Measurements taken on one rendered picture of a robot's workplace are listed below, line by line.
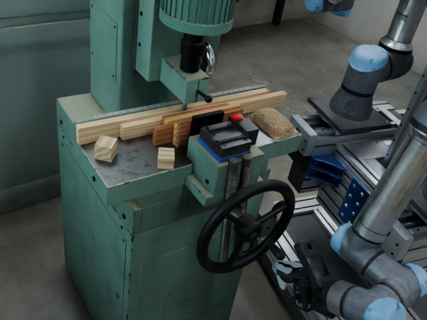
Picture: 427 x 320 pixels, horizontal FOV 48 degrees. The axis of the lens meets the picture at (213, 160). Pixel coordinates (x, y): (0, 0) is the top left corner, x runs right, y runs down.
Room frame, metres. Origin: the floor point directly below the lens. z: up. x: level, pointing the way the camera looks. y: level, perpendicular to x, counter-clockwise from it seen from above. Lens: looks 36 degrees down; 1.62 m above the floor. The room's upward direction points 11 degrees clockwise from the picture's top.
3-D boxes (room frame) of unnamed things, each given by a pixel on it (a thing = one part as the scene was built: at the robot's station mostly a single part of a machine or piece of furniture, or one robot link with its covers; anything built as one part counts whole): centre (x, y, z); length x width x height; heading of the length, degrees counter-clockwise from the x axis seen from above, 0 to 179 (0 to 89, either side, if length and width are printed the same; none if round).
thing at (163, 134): (1.07, 0.07, 0.92); 0.23 x 0.02 x 0.05; 129
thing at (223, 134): (0.97, -0.03, 0.99); 0.13 x 0.11 x 0.06; 129
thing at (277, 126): (1.21, -0.15, 0.92); 0.14 x 0.09 x 0.04; 39
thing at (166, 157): (0.93, 0.12, 0.92); 0.05 x 0.04 x 0.03; 11
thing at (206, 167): (0.97, -0.03, 0.92); 0.15 x 0.13 x 0.09; 129
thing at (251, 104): (1.17, 0.03, 0.92); 0.55 x 0.02 x 0.04; 129
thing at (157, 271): (1.21, 0.18, 0.36); 0.58 x 0.45 x 0.71; 39
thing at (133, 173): (1.04, 0.03, 0.87); 0.61 x 0.30 x 0.06; 129
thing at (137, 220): (1.21, 0.18, 0.76); 0.57 x 0.45 x 0.09; 39
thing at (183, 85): (1.13, 0.11, 1.03); 0.14 x 0.07 x 0.09; 39
